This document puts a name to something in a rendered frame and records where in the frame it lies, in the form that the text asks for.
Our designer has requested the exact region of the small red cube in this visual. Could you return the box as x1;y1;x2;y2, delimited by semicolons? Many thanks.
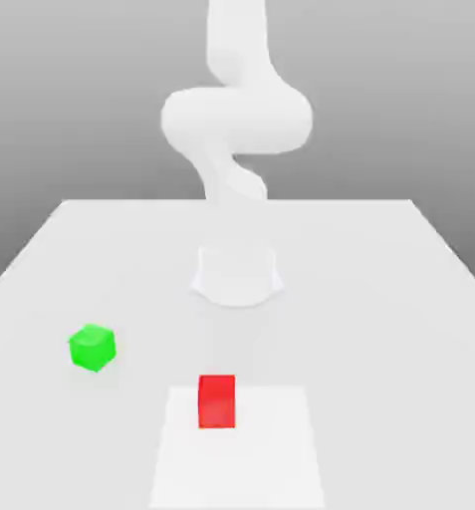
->
197;374;237;430

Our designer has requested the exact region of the small green cube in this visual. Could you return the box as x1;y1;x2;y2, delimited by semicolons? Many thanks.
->
68;323;118;374

